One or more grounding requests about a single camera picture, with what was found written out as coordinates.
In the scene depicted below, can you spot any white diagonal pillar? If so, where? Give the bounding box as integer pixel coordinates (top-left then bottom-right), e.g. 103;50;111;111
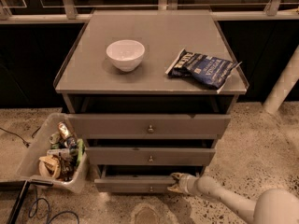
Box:
263;45;299;114

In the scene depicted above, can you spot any grey top drawer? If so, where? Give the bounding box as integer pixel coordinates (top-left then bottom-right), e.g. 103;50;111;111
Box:
67;114;231;139

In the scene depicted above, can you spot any green bottle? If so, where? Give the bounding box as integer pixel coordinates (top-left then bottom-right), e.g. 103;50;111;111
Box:
76;139;85;167

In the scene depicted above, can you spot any grey middle drawer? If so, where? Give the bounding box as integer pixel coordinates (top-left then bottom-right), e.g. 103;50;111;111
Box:
85;147;215;166

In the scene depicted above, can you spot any white ceramic bowl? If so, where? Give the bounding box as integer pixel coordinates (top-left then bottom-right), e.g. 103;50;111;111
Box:
107;40;145;72

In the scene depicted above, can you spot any black floor cable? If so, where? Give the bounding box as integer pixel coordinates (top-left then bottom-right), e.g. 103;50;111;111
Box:
0;126;41;148

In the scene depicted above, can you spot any grey bottom drawer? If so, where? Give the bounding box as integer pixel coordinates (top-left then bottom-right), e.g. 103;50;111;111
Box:
93;165;204;194

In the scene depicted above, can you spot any grey drawer cabinet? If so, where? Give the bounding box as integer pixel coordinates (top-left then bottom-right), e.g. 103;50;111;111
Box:
52;9;249;187

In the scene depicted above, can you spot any blue chip bag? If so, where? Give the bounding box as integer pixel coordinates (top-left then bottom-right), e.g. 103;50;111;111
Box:
165;49;240;91

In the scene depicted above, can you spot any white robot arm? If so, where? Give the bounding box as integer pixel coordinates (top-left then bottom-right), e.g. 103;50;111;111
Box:
167;173;299;224

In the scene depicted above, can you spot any brown white can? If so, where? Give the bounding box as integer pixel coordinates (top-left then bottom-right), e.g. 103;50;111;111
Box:
58;122;76;147

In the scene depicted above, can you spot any tan crumpled bag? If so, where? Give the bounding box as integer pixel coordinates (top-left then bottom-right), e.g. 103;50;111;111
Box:
39;155;61;179

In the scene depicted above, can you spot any clear plastic bin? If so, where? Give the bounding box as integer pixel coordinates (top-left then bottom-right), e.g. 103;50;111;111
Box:
16;113;88;193

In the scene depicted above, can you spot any silver can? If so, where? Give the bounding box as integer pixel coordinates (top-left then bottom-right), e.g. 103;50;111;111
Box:
49;132;61;144

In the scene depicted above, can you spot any black metal bar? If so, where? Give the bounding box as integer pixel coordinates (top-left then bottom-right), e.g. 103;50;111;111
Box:
5;181;30;224

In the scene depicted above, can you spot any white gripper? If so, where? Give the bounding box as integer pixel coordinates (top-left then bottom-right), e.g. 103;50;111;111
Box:
167;172;200;195

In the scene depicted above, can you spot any grey drawer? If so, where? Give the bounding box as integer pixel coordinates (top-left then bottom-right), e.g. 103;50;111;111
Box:
67;114;231;139
93;165;204;194
85;147;215;166

